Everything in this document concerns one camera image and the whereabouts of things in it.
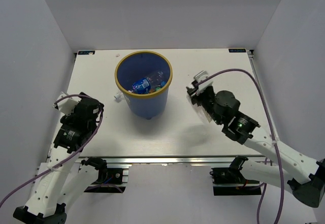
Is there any large clear labelled bottle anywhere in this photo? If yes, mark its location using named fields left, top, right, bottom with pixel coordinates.
left=186, top=94, right=212, bottom=124

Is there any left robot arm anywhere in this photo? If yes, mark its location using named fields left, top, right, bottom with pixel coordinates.
left=13, top=93, right=107, bottom=223

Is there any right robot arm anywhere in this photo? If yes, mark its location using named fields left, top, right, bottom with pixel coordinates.
left=186, top=81, right=324, bottom=208

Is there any blue plastic bin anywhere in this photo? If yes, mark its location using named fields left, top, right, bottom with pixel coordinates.
left=115, top=51, right=173, bottom=119

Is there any clear bottle white cap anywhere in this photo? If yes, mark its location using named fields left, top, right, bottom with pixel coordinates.
left=114, top=91, right=125, bottom=103

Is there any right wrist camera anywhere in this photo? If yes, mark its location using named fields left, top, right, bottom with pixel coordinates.
left=193, top=70, right=213, bottom=95

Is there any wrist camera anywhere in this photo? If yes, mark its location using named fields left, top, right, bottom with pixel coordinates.
left=193, top=70, right=213, bottom=95
left=53, top=92, right=79, bottom=116

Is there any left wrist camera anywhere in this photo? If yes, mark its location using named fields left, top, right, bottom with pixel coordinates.
left=53, top=92, right=79, bottom=116

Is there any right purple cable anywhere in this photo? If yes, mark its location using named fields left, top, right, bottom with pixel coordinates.
left=195, top=68, right=285, bottom=224

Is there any aluminium table frame rail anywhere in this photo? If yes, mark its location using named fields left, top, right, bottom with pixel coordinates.
left=67, top=49, right=268, bottom=164

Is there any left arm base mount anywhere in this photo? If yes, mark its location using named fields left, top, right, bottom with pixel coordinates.
left=79, top=157, right=129, bottom=194

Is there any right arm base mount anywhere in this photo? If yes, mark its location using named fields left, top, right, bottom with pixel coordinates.
left=210, top=156, right=263, bottom=196

